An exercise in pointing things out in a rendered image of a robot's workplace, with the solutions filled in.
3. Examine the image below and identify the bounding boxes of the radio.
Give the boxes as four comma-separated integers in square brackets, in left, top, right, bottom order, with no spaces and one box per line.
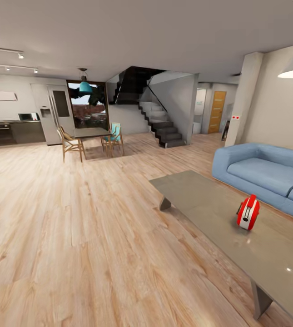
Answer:
[237,194,260,230]

